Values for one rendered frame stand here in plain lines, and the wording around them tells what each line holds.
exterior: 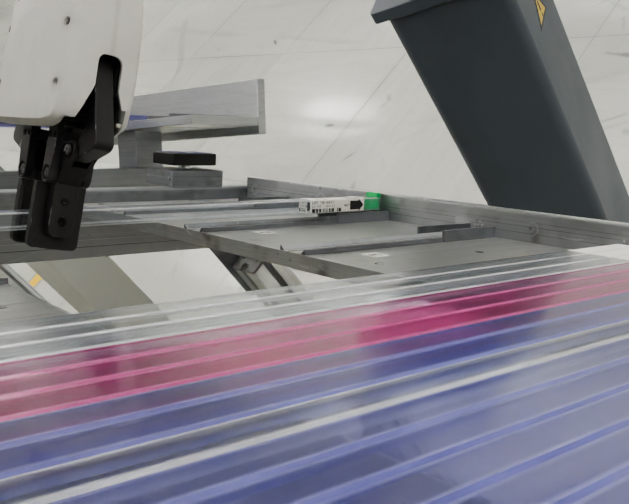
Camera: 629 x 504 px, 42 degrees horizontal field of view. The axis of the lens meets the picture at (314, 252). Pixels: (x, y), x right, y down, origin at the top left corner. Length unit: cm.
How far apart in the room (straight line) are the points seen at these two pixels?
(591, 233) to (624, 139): 125
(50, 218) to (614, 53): 172
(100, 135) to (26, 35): 9
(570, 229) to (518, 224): 4
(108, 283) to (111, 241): 25
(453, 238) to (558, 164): 63
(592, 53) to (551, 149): 95
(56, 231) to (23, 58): 11
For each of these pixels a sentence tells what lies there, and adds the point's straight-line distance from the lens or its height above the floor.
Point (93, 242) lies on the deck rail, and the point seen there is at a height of 81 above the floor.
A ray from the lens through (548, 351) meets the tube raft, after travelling 27.
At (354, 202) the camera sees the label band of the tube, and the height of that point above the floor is 76.
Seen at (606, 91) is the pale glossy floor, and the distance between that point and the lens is 198.
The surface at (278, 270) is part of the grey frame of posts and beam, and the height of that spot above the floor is 61.
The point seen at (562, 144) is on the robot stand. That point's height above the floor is 42.
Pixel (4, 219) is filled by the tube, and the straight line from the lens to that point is 52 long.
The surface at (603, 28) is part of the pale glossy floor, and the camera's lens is 219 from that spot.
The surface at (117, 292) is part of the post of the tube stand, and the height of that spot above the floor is 65.
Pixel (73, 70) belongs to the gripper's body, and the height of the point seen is 101.
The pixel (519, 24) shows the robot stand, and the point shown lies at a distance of 108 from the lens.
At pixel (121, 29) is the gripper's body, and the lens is 50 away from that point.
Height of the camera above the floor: 113
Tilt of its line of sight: 35 degrees down
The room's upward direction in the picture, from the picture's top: 37 degrees counter-clockwise
